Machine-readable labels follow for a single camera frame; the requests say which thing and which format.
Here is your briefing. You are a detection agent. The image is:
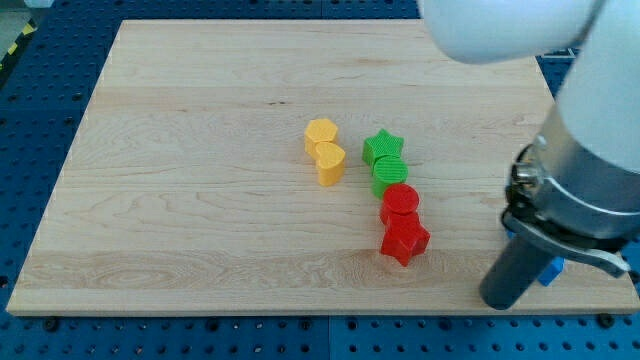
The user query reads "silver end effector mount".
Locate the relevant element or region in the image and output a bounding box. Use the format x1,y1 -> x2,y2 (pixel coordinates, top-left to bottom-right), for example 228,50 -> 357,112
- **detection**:
501,107 -> 639,278

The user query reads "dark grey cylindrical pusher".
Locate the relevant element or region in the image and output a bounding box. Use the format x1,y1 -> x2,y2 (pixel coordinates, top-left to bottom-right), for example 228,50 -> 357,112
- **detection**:
479,234 -> 555,310

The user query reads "blue cube block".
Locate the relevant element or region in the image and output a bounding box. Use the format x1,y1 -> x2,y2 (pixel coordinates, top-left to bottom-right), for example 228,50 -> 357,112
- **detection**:
537,257 -> 565,286

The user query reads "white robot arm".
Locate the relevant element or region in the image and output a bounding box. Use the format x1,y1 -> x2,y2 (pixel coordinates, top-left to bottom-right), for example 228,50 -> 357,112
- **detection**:
418,0 -> 639,310

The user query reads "red star block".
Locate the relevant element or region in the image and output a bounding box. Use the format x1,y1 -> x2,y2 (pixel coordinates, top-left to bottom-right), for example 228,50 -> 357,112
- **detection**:
380,212 -> 430,267

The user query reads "red cylinder block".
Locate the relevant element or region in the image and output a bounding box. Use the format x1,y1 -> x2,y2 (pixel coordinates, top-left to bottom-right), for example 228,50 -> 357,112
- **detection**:
379,183 -> 420,225

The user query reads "green cylinder block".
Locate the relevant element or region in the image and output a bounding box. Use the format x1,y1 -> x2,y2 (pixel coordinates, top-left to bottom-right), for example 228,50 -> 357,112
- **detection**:
371,156 -> 408,199

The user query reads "green star block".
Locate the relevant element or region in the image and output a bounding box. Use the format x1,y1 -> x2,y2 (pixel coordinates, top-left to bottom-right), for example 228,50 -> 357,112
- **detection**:
362,129 -> 404,167

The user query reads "yellow heart block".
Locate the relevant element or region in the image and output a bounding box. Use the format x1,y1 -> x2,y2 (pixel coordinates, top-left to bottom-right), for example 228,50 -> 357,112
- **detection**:
315,142 -> 346,186

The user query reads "yellow hexagon block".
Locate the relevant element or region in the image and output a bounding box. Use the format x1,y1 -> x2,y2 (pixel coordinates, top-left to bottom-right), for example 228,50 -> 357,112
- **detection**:
304,118 -> 338,160

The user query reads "wooden board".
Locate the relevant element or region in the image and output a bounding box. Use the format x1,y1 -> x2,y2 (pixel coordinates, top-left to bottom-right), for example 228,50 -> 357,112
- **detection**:
5,18 -> 640,317

